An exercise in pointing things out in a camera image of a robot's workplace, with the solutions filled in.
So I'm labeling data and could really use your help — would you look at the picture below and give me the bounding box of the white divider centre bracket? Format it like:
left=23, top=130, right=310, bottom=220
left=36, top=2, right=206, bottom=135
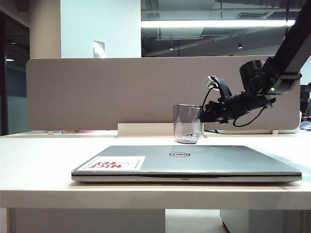
left=117, top=123, right=205, bottom=138

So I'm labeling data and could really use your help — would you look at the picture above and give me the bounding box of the white table leg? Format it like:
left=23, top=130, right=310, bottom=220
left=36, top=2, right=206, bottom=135
left=0, top=208, right=8, bottom=233

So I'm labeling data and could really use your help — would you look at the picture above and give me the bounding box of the framed wall notice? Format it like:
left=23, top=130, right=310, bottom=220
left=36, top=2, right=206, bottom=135
left=93, top=40, right=105, bottom=59

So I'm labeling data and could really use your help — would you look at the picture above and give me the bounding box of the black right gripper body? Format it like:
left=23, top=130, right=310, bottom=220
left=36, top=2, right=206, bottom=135
left=210, top=93, right=246, bottom=124

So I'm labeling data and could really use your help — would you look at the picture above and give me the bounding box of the silver Dell laptop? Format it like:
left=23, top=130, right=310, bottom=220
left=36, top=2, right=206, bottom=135
left=71, top=145, right=302, bottom=183

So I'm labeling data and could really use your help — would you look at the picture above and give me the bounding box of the dark office chair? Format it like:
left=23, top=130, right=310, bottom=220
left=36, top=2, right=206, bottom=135
left=300, top=82, right=311, bottom=114

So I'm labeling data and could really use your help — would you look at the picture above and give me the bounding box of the white flat device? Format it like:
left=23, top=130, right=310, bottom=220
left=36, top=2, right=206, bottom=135
left=223, top=129, right=299, bottom=134

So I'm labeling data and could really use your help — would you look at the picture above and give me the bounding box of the white red Nice Try sticker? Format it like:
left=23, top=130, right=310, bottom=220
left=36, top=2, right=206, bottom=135
left=82, top=156, right=146, bottom=170

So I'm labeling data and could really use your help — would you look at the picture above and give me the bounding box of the clear plastic water cup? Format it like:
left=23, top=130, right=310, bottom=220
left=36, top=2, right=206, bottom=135
left=173, top=103, right=204, bottom=145

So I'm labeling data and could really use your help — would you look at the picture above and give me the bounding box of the grey fabric desk divider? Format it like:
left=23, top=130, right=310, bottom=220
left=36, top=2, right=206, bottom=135
left=26, top=57, right=302, bottom=132

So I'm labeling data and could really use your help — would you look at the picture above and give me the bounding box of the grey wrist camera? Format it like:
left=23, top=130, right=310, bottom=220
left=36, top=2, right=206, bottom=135
left=206, top=76, right=220, bottom=88

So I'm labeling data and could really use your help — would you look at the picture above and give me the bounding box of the long ceiling light strip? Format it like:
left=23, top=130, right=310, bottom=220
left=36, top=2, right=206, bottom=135
left=140, top=19, right=296, bottom=29

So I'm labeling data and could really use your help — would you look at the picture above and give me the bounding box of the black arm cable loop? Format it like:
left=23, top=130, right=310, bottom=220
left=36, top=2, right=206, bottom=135
left=232, top=97, right=276, bottom=128

